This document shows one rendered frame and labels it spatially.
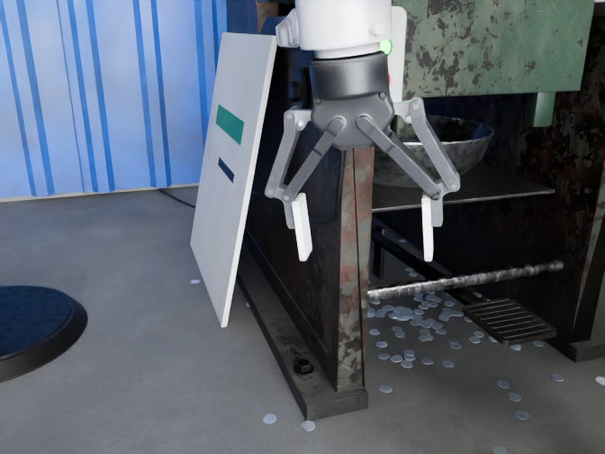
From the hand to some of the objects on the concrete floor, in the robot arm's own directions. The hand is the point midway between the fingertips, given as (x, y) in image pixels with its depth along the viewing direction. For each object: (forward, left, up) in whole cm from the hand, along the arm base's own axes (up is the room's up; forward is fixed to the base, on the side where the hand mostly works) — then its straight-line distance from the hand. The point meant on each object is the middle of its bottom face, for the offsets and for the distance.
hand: (365, 246), depth 60 cm
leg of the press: (+64, +7, -38) cm, 75 cm away
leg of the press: (+74, -46, -38) cm, 95 cm away
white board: (+76, +16, -38) cm, 86 cm away
